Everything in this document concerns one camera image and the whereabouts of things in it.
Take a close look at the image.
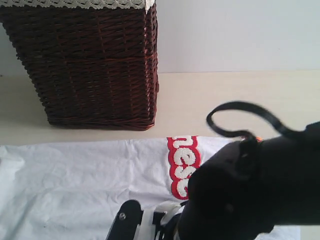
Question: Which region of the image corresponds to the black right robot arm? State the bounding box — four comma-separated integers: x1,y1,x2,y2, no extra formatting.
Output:
161,123,320,240

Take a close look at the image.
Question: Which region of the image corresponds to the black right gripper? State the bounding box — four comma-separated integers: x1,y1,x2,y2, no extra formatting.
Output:
152,207,184,240

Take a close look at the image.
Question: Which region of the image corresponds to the dark brown wicker basket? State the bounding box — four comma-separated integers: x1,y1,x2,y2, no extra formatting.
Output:
0,3,159,131

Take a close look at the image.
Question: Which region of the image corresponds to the white t-shirt red print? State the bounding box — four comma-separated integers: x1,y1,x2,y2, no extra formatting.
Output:
0,134,301,240

